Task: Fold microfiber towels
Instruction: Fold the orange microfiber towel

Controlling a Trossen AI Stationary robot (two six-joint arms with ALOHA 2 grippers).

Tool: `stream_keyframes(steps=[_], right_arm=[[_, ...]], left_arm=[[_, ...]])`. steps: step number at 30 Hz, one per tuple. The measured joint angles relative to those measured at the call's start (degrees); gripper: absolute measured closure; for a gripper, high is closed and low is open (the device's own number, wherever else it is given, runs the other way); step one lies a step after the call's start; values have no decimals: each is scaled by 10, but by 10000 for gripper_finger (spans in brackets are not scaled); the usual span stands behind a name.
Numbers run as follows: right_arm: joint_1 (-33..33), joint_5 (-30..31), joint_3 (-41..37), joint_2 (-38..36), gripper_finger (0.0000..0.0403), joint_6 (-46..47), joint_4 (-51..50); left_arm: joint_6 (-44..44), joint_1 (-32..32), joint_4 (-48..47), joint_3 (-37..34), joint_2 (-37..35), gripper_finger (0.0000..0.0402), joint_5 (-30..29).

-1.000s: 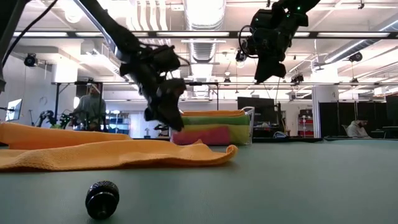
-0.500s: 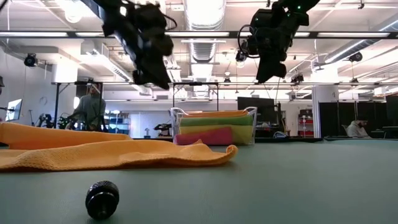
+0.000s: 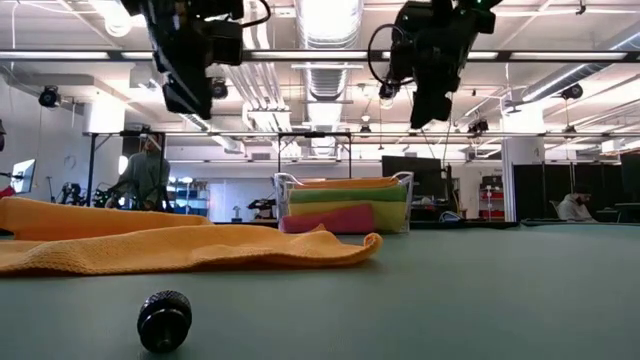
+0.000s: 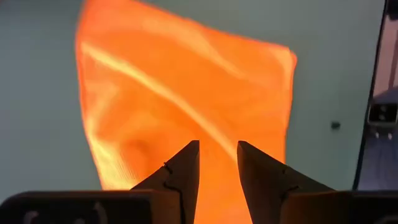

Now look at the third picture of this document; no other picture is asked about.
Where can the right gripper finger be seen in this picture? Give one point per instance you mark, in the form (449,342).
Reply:
(431,110)

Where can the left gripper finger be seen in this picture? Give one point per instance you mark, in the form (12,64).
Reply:
(187,100)

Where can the green microfiber towel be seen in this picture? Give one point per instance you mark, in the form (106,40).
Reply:
(350,195)

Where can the pink microfiber towel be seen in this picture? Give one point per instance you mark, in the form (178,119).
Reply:
(330,220)

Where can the black background robot arm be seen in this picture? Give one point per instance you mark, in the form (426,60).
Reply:
(75,194)

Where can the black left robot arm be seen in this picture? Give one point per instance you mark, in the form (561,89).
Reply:
(200,6)

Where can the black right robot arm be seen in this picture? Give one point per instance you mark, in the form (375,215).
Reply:
(475,15)

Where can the black ceiling spotlight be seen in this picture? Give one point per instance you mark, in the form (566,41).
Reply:
(478,126)
(572,91)
(50,97)
(220,90)

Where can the black monitor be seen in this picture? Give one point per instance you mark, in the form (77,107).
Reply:
(430,167)

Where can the standing person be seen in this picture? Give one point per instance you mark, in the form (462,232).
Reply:
(145,175)

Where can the blue storage shelf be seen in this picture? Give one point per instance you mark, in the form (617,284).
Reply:
(190,197)

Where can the red storage shelf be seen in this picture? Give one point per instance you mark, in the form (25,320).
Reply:
(490,197)

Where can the clear plastic bin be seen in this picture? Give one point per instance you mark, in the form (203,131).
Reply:
(281,192)

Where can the black partition panels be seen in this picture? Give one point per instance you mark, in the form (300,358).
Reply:
(560,182)

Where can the seated person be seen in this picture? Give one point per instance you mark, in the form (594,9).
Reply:
(572,207)

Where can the monitor with white screen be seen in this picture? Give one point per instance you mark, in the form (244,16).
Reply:
(23,176)

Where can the green table mat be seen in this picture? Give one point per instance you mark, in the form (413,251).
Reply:
(450,300)

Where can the red bar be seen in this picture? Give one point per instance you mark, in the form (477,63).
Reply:
(6,192)

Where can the black knurled knob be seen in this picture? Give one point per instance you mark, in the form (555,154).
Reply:
(165,322)

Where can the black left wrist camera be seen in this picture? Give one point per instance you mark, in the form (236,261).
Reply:
(225,42)

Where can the black aluminium table frame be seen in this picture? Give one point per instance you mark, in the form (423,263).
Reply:
(450,225)

